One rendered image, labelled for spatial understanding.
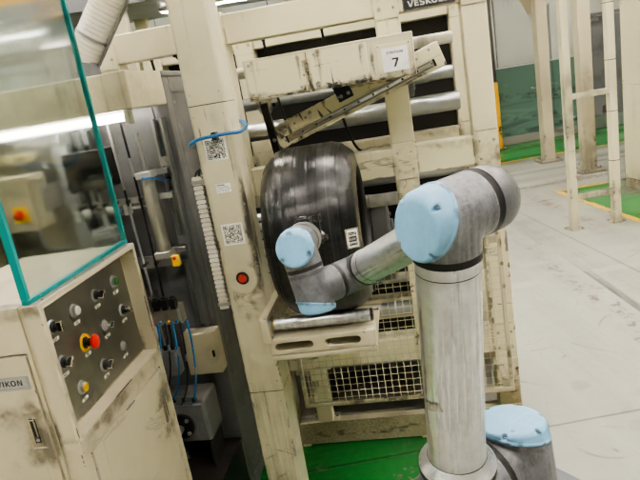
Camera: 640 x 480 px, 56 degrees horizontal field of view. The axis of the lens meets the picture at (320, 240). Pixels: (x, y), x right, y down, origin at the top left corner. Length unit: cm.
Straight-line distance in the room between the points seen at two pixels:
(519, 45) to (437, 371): 1119
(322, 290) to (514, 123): 1072
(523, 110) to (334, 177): 1035
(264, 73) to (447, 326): 141
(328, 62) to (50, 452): 148
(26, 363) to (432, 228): 109
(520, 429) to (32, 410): 115
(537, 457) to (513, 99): 1085
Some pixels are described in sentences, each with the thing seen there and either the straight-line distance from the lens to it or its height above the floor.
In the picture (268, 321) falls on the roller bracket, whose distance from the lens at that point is 201.
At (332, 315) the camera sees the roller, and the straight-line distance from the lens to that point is 200.
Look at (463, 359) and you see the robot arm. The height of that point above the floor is 117.
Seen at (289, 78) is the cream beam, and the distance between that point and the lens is 220.
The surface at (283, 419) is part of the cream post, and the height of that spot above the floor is 50.
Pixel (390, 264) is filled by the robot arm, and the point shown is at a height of 125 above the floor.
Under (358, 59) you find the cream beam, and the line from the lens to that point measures 217.
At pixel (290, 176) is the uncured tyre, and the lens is 186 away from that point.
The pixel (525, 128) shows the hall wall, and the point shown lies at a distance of 1211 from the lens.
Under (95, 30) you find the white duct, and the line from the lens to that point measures 245.
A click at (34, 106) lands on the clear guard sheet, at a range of 174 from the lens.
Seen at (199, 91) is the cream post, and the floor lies 170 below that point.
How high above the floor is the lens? 165
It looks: 14 degrees down
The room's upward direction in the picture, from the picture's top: 10 degrees counter-clockwise
